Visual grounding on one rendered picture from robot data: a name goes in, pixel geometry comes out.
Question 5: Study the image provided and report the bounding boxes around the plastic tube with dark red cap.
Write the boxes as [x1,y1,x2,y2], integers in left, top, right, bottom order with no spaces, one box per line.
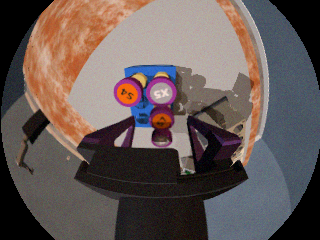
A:
[146,72,177,107]

